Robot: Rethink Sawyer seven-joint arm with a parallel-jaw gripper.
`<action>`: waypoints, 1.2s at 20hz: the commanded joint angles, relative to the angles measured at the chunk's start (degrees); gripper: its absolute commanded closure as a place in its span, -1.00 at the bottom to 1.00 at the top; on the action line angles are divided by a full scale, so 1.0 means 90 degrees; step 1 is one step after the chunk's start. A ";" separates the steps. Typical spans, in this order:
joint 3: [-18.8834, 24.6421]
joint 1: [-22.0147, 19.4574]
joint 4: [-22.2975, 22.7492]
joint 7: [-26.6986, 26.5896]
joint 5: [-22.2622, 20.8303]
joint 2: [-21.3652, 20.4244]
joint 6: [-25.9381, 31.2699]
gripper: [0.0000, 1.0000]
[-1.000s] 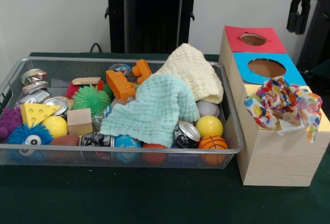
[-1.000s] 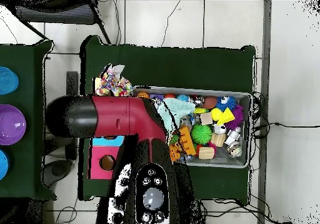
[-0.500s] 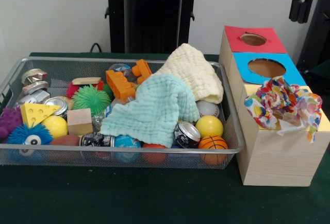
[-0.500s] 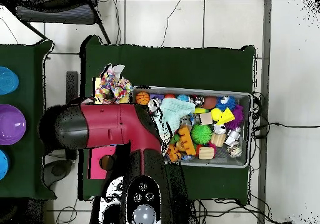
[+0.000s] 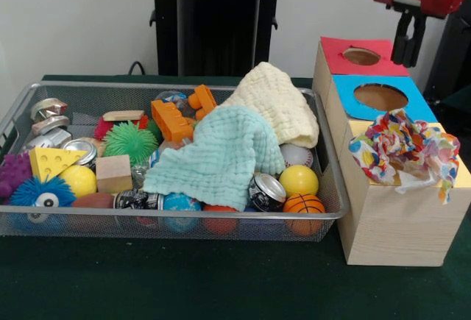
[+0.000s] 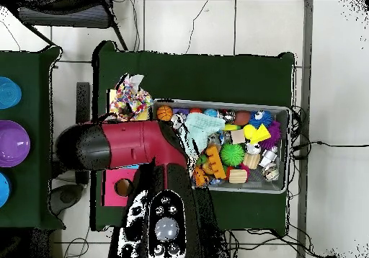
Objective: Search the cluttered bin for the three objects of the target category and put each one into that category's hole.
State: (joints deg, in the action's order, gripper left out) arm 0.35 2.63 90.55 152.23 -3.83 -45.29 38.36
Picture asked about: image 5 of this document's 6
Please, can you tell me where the colourful patterned cloth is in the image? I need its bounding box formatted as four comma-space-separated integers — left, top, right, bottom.
348, 108, 461, 205

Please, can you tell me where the cream white waffle cloth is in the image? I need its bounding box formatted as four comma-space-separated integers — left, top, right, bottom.
220, 61, 320, 149

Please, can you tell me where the mint green waffle cloth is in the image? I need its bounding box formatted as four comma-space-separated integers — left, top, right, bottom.
142, 107, 286, 213

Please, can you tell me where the wooden box with three holes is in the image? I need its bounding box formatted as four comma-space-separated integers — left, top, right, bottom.
311, 36, 471, 268

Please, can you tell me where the shallow clear mesh bin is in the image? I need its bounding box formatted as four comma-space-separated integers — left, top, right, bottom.
0, 80, 350, 242

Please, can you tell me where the dark green table cloth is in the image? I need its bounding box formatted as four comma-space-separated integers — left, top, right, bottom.
0, 74, 471, 320
447, 84, 471, 115

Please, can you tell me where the white baseball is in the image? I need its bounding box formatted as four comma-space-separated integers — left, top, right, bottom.
280, 143, 314, 168

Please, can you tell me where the yellow ball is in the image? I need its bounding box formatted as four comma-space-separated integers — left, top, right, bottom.
278, 164, 319, 198

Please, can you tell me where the small orange basketball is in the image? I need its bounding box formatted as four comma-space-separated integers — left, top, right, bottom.
282, 193, 327, 235

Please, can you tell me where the blue globe ball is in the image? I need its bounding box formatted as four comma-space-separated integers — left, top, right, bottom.
163, 191, 202, 232

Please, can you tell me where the green spiky ball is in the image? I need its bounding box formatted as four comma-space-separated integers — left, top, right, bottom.
102, 120, 159, 166

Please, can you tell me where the plain wooden block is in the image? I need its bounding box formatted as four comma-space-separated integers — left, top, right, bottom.
95, 154, 133, 194

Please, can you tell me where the yellow cheese wedge toy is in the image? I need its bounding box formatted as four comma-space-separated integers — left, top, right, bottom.
29, 146, 89, 182

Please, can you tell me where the blue spiky ball with eye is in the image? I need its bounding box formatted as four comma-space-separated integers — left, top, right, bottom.
10, 175, 77, 225

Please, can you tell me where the purple spiky toy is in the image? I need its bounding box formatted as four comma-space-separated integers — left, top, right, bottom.
0, 150, 34, 199

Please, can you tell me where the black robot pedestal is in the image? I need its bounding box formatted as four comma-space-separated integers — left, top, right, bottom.
141, 0, 297, 77

